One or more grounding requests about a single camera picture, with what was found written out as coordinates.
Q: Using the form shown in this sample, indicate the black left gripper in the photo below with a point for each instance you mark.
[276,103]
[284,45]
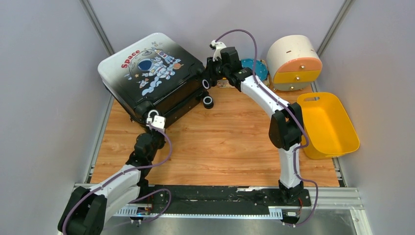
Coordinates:
[151,130]

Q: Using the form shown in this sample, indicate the cream round drawer cabinet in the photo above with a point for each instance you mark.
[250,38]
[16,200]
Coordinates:
[293,63]

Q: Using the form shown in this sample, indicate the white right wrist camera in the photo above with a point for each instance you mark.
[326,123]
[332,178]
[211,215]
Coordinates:
[217,46]

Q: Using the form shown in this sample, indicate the black white space suitcase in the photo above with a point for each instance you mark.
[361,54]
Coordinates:
[155,74]

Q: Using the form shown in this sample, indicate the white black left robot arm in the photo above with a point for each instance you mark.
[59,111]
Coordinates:
[88,209]

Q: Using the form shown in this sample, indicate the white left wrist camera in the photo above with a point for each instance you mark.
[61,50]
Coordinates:
[156,122]

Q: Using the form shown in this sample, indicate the blue dotted plate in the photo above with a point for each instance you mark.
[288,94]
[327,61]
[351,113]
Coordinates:
[261,70]

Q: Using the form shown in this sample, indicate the yellow plastic basket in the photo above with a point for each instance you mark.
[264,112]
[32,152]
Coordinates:
[328,126]

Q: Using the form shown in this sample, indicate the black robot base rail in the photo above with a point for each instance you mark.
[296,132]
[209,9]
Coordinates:
[223,202]

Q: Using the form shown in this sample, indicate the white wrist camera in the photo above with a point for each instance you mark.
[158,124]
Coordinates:
[217,46]
[156,122]

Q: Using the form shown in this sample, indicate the floral placemat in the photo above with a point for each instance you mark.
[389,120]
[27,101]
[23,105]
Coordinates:
[225,83]

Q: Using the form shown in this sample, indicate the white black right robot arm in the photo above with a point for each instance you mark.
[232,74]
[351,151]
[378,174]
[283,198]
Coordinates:
[286,123]

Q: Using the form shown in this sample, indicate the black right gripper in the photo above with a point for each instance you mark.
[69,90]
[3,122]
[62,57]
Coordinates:
[209,71]

